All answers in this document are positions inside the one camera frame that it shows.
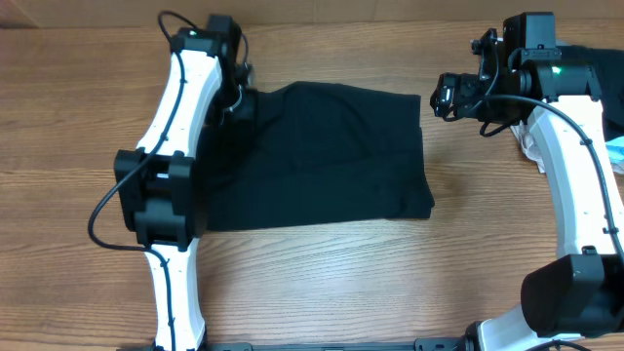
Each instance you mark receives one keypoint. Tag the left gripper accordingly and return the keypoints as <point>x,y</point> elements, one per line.
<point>248,109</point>

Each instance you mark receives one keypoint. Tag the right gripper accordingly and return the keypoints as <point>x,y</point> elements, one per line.
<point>464,85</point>

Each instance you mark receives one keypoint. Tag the black t-shirt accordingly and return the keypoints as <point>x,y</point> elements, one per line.
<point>315,153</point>

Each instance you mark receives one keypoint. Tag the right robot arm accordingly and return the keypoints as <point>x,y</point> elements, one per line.
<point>525,80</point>

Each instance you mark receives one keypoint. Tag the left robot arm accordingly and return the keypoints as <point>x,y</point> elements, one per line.
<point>160,182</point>

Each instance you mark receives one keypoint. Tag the light blue folded garment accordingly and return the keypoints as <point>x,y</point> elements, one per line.
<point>615,150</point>

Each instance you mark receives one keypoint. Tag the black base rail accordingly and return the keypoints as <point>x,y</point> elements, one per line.
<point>331,347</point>

